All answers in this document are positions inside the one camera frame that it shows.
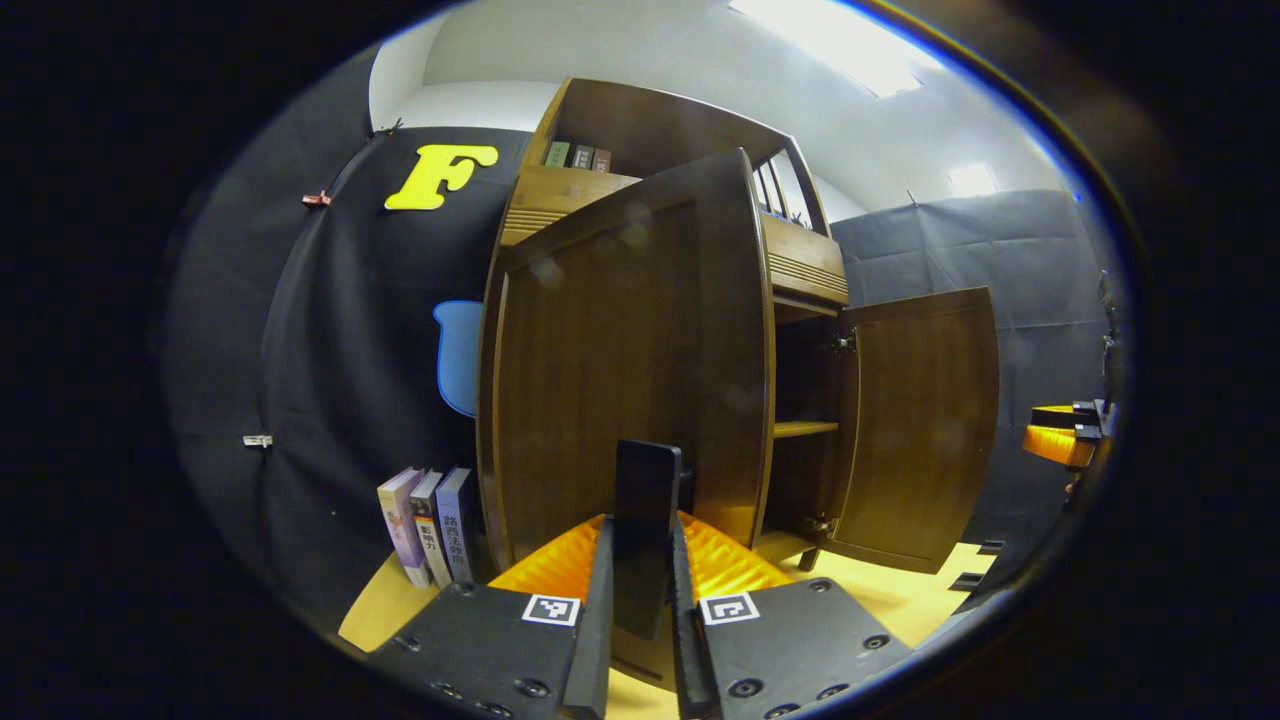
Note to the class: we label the black and white book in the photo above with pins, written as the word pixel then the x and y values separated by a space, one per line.
pixel 430 530

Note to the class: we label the wooden inner shelf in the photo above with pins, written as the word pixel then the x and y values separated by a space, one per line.
pixel 805 429

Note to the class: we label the black clip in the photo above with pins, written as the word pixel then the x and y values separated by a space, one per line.
pixel 387 127

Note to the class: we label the wooden double-door shoe cabinet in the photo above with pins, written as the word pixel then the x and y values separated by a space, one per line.
pixel 800 265

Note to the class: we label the blue book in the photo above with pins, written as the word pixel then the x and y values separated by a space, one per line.
pixel 457 525

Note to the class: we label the small black block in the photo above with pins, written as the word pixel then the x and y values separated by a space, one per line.
pixel 990 547
pixel 966 581

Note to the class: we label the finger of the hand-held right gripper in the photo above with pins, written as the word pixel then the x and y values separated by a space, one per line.
pixel 1050 445
pixel 1052 415

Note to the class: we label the brown book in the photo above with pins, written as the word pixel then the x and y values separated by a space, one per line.
pixel 600 160

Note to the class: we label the dark grey book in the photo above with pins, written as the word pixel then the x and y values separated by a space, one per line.
pixel 580 157

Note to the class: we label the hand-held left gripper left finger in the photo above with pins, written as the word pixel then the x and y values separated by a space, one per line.
pixel 590 650

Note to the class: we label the black backdrop cloth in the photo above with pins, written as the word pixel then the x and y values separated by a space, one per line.
pixel 1040 300
pixel 330 350

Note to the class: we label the large ceiling light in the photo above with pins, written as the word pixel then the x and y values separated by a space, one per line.
pixel 840 40

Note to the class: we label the small ceiling light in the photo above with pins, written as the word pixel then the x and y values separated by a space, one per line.
pixel 972 180

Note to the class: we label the red clip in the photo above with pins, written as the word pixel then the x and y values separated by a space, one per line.
pixel 316 198

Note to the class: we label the purple and white book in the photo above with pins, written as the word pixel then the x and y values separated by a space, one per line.
pixel 400 525

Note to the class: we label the wooden shoe cabinet door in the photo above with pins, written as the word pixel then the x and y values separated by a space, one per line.
pixel 920 430
pixel 600 350

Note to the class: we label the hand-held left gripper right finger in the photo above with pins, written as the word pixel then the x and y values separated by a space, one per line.
pixel 690 660

